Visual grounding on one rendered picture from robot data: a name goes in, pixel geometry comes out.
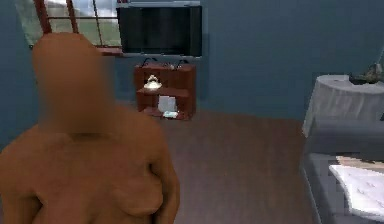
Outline red wooden shelf unit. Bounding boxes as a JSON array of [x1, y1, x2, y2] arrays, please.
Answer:
[[133, 63, 197, 121]]

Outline black television set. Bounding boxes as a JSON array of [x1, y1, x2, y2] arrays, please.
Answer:
[[116, 1, 204, 58]]

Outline white box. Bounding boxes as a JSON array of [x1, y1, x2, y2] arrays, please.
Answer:
[[158, 95, 178, 114]]

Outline brown human figure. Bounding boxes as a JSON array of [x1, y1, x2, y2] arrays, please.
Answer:
[[0, 32, 181, 224]]

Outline round table with grey cloth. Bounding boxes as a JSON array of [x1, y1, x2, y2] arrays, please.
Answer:
[[302, 74, 384, 138]]

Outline white cushion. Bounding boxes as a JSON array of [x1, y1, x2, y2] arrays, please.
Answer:
[[328, 163, 384, 222]]

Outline white teapot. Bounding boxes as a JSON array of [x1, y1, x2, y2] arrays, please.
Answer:
[[143, 74, 163, 91]]

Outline red framed window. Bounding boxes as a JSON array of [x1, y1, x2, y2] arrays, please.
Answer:
[[14, 0, 124, 56]]

